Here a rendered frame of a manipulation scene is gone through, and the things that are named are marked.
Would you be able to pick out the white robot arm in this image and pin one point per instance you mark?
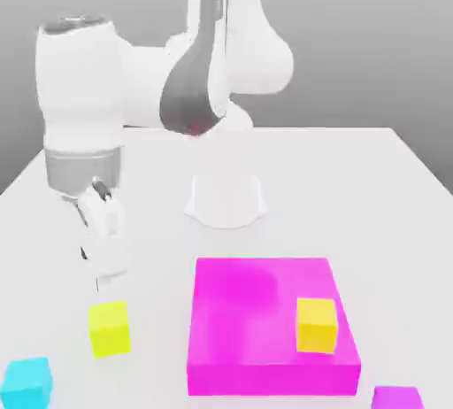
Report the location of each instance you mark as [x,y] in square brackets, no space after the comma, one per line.
[78,90]

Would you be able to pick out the large magenta box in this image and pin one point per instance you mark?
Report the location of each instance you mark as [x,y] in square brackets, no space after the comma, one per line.
[244,327]

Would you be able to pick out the small yellow-green cube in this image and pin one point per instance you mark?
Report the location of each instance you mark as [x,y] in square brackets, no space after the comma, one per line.
[109,331]

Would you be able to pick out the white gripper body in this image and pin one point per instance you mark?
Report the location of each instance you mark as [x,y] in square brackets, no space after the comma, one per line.
[106,256]

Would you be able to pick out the small orange-yellow cube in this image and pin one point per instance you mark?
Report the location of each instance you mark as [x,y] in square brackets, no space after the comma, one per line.
[316,327]

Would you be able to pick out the small purple cube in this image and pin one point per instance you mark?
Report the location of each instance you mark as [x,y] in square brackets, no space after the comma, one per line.
[398,399]

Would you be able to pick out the small cyan cube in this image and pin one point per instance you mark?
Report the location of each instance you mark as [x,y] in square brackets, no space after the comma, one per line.
[24,384]

